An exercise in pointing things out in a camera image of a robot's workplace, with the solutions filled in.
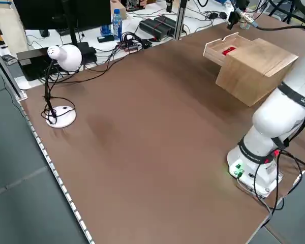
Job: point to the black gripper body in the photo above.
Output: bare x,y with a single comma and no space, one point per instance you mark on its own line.
236,16

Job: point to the red toy car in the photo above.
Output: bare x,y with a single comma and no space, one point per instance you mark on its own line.
228,51

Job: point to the white-fronted wooden drawer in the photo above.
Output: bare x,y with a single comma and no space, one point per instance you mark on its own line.
214,52

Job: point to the wooden cabinet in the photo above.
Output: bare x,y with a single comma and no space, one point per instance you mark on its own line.
256,71

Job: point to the black open box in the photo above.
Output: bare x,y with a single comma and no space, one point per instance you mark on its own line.
30,68

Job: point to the translucent pen cup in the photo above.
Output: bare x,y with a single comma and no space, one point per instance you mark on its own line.
244,26

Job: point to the black power adapter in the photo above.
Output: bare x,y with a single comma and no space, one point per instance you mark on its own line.
213,15

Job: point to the black power supply box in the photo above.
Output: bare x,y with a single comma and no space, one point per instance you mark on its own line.
151,26
167,23

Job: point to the blue-label water bottle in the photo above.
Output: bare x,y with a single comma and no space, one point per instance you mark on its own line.
117,25

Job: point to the black phone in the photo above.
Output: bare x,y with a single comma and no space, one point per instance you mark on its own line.
105,38

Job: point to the white desk lamp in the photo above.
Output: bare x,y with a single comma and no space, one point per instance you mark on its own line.
69,57

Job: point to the black computer monitor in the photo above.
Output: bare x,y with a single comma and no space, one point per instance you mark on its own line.
53,12

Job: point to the black computer mouse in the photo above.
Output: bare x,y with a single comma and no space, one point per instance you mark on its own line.
44,33

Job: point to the aluminium frame post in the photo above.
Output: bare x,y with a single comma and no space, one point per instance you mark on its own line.
20,95
180,20

